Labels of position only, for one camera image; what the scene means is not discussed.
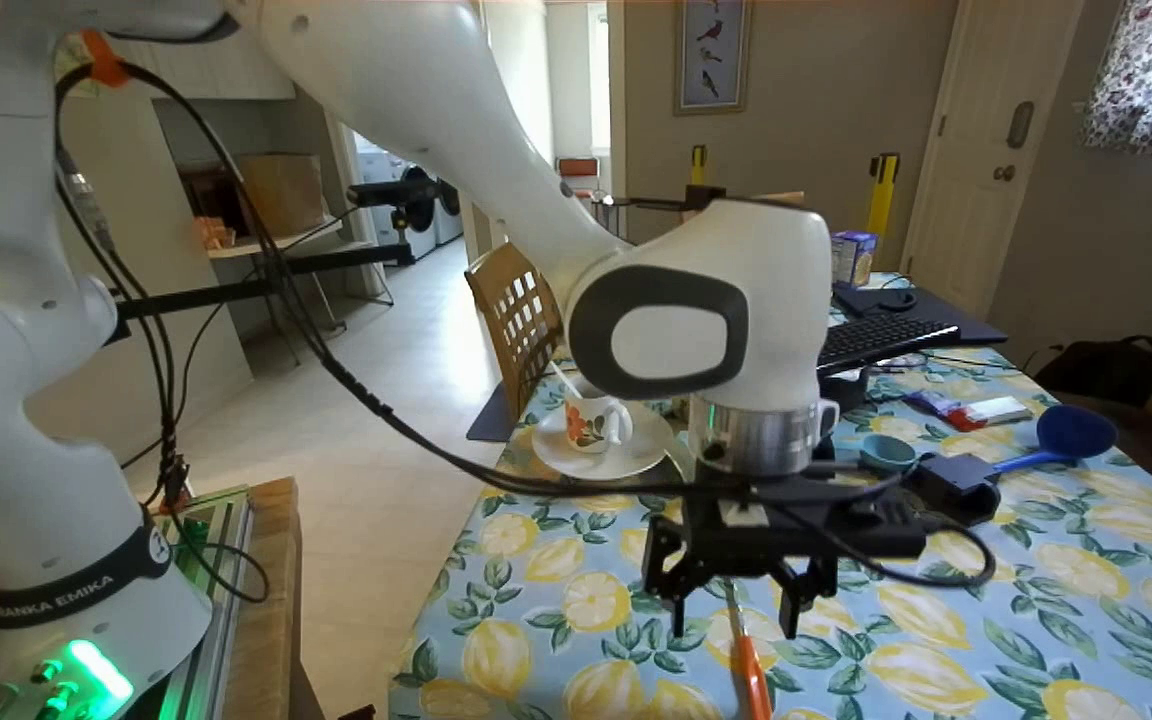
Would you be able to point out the framed bird picture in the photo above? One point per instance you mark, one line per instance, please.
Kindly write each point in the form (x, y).
(715, 53)

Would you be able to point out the black keyboard stand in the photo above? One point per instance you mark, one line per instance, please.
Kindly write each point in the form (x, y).
(851, 387)

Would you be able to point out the black bag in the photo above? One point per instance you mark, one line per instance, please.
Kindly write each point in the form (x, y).
(1108, 373)

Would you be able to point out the blue plastic ladle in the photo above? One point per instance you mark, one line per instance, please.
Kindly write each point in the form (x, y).
(1077, 434)

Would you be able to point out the small red box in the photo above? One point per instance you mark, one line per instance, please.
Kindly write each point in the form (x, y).
(578, 169)

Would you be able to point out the grey metal stand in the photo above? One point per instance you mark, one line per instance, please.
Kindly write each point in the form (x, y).
(659, 201)

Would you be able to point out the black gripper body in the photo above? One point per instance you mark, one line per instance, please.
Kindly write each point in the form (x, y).
(743, 526)

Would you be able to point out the lemon print tablecloth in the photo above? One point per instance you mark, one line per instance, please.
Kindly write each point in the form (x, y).
(1069, 615)

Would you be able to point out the dark closed laptop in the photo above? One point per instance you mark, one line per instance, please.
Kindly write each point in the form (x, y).
(971, 326)

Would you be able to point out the red white flat packet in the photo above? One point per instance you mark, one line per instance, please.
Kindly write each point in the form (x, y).
(971, 410)

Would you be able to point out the yellow black pole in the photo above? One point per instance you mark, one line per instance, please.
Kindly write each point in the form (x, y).
(698, 167)
(883, 201)

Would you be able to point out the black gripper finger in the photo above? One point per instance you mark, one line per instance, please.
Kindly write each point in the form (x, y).
(809, 585)
(669, 567)

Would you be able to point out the black camera boom pole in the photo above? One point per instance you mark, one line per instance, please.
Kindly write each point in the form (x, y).
(268, 274)

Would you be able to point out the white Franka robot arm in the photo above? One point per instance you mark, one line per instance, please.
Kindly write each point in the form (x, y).
(19, 400)

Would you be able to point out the white round plate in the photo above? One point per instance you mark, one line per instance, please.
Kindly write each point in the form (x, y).
(630, 461)

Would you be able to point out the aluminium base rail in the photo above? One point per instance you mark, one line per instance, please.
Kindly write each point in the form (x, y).
(209, 602)

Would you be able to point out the white door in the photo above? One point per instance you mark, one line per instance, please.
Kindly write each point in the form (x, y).
(960, 201)

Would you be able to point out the white blue plastic jar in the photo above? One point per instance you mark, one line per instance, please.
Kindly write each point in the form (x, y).
(855, 261)

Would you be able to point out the wooden side table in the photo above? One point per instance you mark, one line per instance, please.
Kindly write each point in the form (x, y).
(278, 602)

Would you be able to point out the black computer keyboard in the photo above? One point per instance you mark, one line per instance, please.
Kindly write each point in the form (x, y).
(890, 345)

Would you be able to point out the brown cardboard box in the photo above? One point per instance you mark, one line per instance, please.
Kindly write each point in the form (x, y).
(281, 198)

